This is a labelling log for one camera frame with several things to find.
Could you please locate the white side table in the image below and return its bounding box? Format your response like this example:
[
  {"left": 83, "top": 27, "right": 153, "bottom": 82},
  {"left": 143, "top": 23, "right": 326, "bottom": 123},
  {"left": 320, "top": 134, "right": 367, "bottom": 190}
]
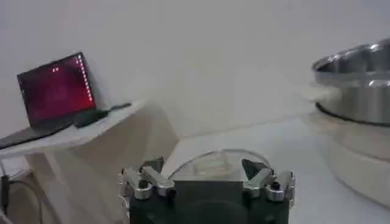
[{"left": 0, "top": 99, "right": 181, "bottom": 224}]

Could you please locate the black computer mouse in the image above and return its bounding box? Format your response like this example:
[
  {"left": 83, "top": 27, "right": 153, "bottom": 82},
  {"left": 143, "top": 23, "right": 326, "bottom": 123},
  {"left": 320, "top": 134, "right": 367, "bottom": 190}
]
[{"left": 73, "top": 108, "right": 109, "bottom": 129}]

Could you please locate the steel steamer basket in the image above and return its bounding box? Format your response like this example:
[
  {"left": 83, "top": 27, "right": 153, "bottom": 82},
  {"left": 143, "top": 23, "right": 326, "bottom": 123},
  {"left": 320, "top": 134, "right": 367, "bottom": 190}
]
[{"left": 311, "top": 37, "right": 390, "bottom": 127}]

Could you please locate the black floor cable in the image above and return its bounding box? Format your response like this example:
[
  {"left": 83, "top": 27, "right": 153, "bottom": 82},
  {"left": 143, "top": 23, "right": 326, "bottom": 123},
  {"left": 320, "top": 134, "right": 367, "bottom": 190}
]
[{"left": 0, "top": 161, "right": 44, "bottom": 224}]

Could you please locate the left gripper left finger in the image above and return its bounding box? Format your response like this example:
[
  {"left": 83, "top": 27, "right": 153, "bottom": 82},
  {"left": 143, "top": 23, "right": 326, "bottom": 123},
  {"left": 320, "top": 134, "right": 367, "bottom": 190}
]
[{"left": 121, "top": 156, "right": 176, "bottom": 200}]

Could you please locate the white electric cooker base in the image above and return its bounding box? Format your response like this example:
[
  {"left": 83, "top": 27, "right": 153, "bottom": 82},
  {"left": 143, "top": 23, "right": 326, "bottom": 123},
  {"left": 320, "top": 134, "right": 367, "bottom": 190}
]
[{"left": 300, "top": 111, "right": 390, "bottom": 211}]

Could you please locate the round glass lid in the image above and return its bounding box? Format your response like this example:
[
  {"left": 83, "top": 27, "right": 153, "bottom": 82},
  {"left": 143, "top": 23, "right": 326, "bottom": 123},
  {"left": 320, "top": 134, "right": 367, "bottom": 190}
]
[{"left": 168, "top": 148, "right": 272, "bottom": 179}]

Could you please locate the black laptop with red screen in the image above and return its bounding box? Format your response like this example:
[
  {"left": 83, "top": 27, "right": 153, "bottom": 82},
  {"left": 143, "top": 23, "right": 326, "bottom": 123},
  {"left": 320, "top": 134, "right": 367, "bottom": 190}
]
[{"left": 0, "top": 52, "right": 98, "bottom": 150}]

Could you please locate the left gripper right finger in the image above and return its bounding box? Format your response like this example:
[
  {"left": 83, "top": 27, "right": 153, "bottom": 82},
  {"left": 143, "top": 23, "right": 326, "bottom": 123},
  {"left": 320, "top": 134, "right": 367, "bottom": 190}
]
[{"left": 242, "top": 158, "right": 296, "bottom": 202}]

